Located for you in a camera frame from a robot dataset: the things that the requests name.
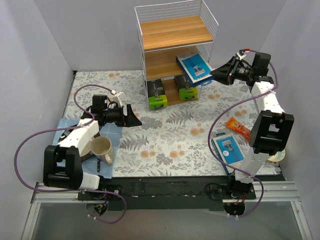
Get blue harry's razor box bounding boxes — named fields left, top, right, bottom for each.
left=175, top=49, right=214, bottom=87
left=211, top=133, right=245, bottom=169

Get black green razor box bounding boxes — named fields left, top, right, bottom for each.
left=174, top=75, right=198, bottom=101
left=147, top=79, right=168, bottom=110

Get orange BIC razor pack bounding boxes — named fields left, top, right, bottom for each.
left=225, top=117, right=251, bottom=140

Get white wire wooden shelf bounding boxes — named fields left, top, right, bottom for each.
left=134, top=0, right=219, bottom=108

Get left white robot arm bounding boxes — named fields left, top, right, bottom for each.
left=43, top=94, right=142, bottom=200

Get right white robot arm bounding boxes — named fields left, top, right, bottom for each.
left=210, top=48, right=295, bottom=199

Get beige ceramic mug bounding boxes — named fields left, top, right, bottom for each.
left=90, top=136, right=116, bottom=166

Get dark rimmed ceramic plate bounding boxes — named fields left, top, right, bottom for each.
left=58, top=126, right=99, bottom=157

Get dark knife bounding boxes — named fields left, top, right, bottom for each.
left=97, top=159, right=101, bottom=173

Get floral table mat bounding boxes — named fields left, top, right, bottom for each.
left=64, top=70, right=258, bottom=177

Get blue checked cloth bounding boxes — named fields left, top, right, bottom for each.
left=58, top=118, right=123, bottom=179

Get yellow patterned bowl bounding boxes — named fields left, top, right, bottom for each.
left=268, top=150, right=286, bottom=163

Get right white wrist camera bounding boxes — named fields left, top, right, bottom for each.
left=235, top=48, right=250, bottom=61

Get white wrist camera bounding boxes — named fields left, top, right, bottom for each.
left=235, top=48, right=250, bottom=61
left=109, top=89, right=124, bottom=107

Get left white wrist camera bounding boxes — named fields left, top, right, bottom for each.
left=109, top=89, right=124, bottom=107

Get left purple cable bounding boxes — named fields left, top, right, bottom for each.
left=13, top=84, right=128, bottom=224

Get purple cable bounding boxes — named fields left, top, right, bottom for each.
left=13, top=84, right=128, bottom=224
left=207, top=48, right=280, bottom=219

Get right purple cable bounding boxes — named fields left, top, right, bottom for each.
left=207, top=48, right=280, bottom=219

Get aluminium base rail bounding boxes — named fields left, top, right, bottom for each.
left=22, top=181, right=313, bottom=240

